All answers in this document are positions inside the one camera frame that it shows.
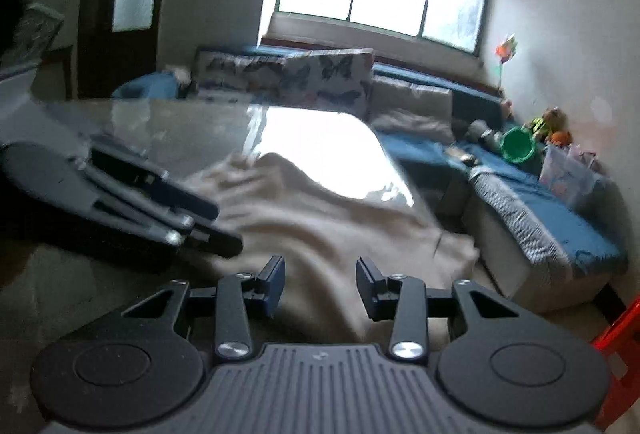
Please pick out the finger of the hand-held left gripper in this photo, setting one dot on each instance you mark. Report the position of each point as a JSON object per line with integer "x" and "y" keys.
{"x": 170, "y": 191}
{"x": 200, "y": 236}

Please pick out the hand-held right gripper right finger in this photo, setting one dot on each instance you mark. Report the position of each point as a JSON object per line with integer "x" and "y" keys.
{"x": 364, "y": 289}

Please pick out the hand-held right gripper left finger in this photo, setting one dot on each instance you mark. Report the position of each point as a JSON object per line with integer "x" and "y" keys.
{"x": 276, "y": 286}

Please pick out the white towel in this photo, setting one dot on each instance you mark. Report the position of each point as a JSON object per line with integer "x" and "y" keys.
{"x": 325, "y": 234}

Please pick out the blue towel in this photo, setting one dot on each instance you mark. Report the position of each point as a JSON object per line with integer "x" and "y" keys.
{"x": 145, "y": 86}

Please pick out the small white cloth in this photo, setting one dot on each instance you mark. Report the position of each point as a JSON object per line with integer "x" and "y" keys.
{"x": 180, "y": 75}

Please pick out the long butterfly print pillow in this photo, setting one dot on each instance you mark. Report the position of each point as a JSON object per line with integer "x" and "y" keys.
{"x": 240, "y": 71}

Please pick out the grey patterned sofa throw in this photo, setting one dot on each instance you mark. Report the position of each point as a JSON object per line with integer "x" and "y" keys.
{"x": 515, "y": 219}

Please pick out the dark wooden door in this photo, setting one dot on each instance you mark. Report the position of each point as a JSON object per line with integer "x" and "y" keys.
{"x": 95, "y": 14}

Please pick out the beige pillow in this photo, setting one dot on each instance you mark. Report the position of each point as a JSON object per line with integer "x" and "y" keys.
{"x": 415, "y": 109}

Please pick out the square butterfly print pillow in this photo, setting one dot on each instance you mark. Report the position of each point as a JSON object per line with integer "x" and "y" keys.
{"x": 330, "y": 79}

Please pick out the grey plush toy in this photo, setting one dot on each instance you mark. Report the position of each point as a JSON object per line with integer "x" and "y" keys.
{"x": 485, "y": 134}

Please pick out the green plastic bucket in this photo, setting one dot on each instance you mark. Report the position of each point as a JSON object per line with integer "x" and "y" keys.
{"x": 519, "y": 146}

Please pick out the teal sofa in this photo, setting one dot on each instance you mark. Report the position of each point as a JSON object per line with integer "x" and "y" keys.
{"x": 565, "y": 224}

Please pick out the pink plush toy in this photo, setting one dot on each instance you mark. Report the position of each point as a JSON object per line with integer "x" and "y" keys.
{"x": 507, "y": 109}

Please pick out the clear plastic storage box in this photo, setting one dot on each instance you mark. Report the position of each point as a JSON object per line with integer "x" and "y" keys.
{"x": 567, "y": 174}

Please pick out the brown teddy bear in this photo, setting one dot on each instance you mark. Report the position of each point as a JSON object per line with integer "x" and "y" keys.
{"x": 550, "y": 124}

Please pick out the red plastic stool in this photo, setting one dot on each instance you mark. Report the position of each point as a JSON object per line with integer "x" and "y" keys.
{"x": 620, "y": 354}

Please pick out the colourful pinwheel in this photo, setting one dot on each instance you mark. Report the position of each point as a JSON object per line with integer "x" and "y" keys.
{"x": 506, "y": 54}

